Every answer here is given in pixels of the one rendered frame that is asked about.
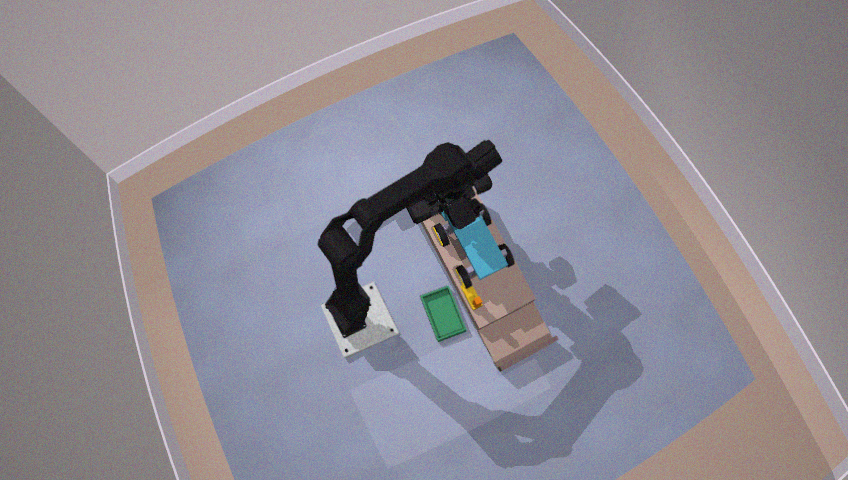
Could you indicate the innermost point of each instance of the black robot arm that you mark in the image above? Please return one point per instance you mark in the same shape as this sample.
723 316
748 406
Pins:
447 170

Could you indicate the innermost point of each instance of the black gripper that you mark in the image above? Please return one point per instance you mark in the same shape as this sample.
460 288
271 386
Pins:
428 206

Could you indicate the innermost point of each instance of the green tray rim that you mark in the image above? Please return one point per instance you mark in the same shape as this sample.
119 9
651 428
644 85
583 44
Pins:
436 292

